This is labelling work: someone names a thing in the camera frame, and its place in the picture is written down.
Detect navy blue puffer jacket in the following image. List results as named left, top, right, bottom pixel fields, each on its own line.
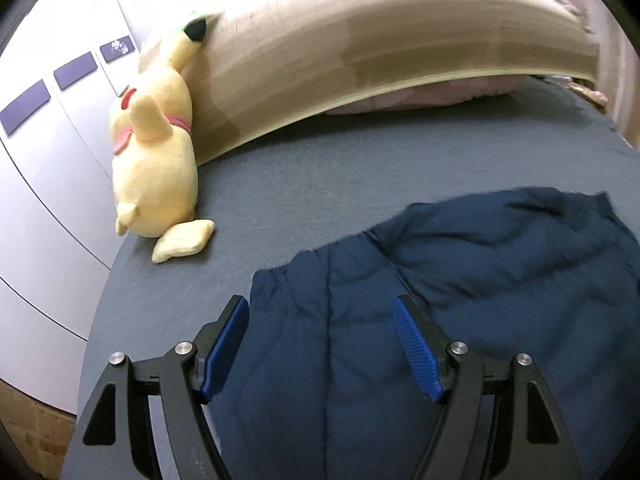
left=205, top=186, right=640, bottom=480

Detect white wardrobe with purple panels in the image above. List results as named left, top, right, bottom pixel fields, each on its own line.
left=0, top=0, right=153, bottom=413

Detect patterned cloth bundle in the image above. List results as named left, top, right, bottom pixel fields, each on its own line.
left=567, top=81, right=610, bottom=110

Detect bed with grey sheet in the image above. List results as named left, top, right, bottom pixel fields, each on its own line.
left=75, top=76, right=640, bottom=480

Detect yellow plush toy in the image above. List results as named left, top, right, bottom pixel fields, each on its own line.
left=108, top=17, right=217, bottom=264

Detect pink pillow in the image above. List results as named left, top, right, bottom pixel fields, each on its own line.
left=324, top=73, right=532, bottom=117

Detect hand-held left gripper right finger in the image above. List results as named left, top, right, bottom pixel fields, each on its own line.
left=392, top=294, right=584, bottom=480

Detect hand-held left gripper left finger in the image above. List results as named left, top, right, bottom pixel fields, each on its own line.
left=60, top=296, right=250, bottom=480

